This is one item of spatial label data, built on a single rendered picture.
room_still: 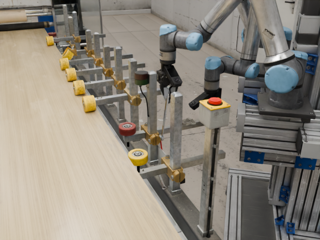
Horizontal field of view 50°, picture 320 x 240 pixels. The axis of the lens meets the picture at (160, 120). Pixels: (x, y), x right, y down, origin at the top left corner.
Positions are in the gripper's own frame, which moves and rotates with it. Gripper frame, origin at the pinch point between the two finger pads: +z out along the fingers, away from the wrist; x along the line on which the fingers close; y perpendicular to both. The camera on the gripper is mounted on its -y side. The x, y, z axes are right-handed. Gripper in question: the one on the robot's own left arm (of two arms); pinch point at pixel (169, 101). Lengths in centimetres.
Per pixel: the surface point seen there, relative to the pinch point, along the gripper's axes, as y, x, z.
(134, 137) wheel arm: -2.2, 19.0, 14.3
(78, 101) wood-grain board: 39, 36, 9
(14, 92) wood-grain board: 68, 68, 9
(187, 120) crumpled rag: -0.9, -10.1, 11.8
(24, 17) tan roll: 250, 48, -4
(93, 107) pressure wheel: 20.7, 32.2, 6.1
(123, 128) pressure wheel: -2.3, 24.0, 8.4
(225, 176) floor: 52, -75, 99
